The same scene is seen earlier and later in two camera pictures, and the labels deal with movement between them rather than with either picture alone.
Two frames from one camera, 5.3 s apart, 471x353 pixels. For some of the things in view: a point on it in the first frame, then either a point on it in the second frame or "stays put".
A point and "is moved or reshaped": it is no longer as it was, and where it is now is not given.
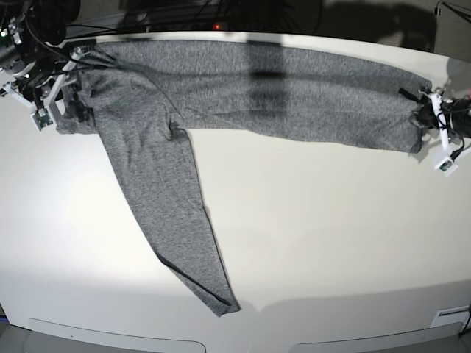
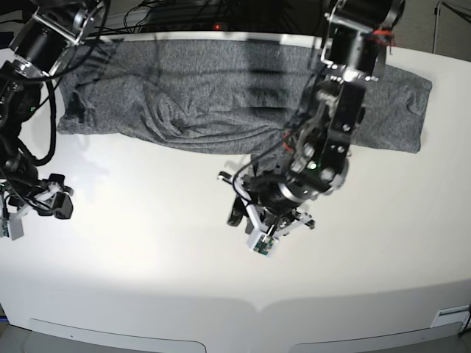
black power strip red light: (202, 26) stays put
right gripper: (438, 104) → (268, 208)
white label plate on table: (455, 315) stays put
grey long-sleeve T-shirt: (147, 95) is moved or reshaped
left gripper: (76, 108) → (40, 196)
